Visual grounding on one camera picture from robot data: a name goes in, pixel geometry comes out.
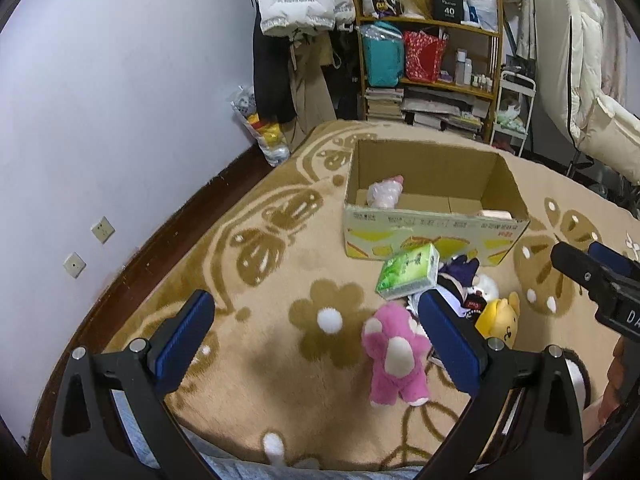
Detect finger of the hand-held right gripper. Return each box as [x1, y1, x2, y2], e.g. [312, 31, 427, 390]
[587, 240, 640, 282]
[550, 241, 607, 302]

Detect purple-clothed doll plush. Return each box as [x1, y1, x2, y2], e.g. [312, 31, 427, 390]
[436, 254, 482, 295]

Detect white trolley cart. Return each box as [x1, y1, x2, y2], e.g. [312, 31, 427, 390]
[490, 70, 537, 159]

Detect cream padded coat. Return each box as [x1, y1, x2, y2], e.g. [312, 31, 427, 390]
[530, 0, 640, 184]

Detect small pale pink plush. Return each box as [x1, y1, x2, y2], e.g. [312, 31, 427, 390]
[366, 174, 405, 209]

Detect green tissue pack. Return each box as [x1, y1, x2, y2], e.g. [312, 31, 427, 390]
[375, 242, 441, 301]

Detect teal bag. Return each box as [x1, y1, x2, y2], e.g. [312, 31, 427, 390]
[360, 21, 405, 88]

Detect messy pile of books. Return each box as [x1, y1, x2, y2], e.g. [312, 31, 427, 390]
[400, 87, 494, 141]

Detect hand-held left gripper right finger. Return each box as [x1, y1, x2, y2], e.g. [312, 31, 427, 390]
[418, 290, 586, 480]

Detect person's right hand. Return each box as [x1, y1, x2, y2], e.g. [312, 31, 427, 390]
[598, 335, 632, 427]

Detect black hanging garment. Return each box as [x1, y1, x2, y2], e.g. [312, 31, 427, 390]
[330, 25, 369, 121]

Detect yellow bear plush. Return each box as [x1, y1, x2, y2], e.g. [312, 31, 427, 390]
[474, 294, 521, 350]

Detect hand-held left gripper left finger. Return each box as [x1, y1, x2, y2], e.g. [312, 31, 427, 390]
[50, 289, 217, 480]

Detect black chair base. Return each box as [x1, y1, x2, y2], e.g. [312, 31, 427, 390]
[566, 146, 626, 206]

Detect beige hanging trousers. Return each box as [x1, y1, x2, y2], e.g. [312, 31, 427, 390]
[287, 30, 342, 147]

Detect stack of books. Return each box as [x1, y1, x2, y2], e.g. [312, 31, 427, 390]
[364, 87, 405, 122]

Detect white and black plush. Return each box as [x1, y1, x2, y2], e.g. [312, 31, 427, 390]
[471, 274, 501, 306]

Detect black box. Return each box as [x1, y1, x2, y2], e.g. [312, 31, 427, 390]
[432, 0, 466, 24]

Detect black hanging clothes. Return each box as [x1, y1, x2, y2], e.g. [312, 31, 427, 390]
[250, 0, 301, 124]

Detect red patterned bag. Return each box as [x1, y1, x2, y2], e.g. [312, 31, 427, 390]
[402, 30, 448, 84]

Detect cardboard box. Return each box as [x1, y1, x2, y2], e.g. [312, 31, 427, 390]
[343, 138, 531, 267]

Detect white wall socket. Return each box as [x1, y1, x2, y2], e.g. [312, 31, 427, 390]
[90, 216, 116, 245]
[63, 252, 87, 280]

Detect clear bag of toys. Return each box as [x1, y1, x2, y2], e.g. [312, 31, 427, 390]
[231, 85, 292, 167]

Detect wooden shelf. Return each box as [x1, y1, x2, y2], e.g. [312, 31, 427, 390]
[350, 0, 506, 144]

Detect pink bear plush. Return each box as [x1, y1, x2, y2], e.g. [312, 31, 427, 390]
[361, 301, 433, 407]

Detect dark wooden bed frame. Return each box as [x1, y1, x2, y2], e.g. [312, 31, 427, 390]
[25, 145, 274, 461]

